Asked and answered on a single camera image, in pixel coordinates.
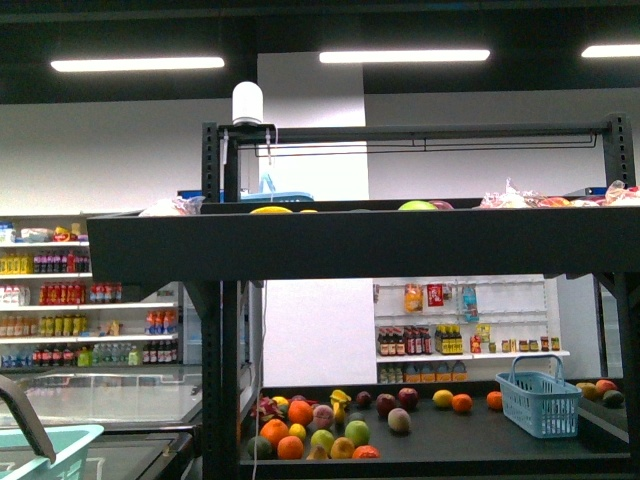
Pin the grey basket handle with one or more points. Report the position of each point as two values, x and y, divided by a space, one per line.
27 420

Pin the black upper tray shelf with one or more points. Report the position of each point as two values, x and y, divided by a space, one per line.
368 240

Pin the small blue basket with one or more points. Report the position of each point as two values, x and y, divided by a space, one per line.
545 406

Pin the black shelf rack frame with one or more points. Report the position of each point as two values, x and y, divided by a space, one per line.
220 168

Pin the white dome camera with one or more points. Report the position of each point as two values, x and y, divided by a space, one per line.
247 104

